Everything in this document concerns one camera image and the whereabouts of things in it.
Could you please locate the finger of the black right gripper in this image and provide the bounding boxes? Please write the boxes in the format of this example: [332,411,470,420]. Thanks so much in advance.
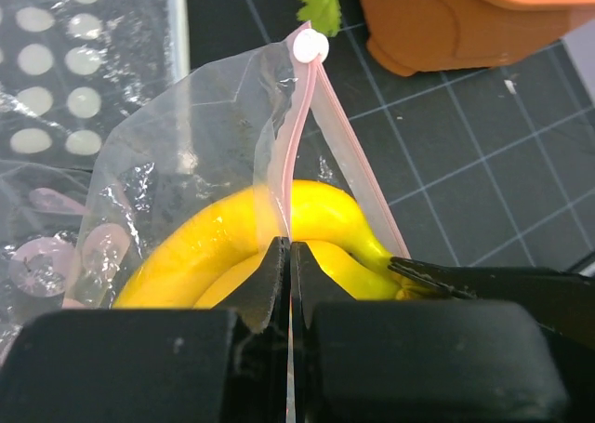
[388,257,594,349]

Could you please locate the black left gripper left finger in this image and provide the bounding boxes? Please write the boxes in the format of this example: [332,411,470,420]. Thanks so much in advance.
[1,238,289,422]

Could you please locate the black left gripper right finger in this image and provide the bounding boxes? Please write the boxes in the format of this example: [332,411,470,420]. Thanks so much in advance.
[290,244,570,422]

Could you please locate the yellow banana bunch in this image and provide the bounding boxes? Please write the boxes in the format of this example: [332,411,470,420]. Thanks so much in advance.
[113,179,431,309]

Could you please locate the pink-zipper zip bag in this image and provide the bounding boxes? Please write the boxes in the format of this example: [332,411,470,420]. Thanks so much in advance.
[0,20,413,350]

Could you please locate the white-dotted zip bag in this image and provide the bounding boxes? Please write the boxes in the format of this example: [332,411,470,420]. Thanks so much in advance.
[0,0,192,171]

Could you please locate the black grid cutting mat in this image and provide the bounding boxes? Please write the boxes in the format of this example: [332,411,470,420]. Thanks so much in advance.
[183,0,595,275]

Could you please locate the orange plastic basket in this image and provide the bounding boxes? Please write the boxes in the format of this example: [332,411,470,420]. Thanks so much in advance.
[360,0,594,76]

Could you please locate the green celery stalks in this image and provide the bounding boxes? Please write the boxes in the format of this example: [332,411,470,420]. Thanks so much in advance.
[297,0,341,37]

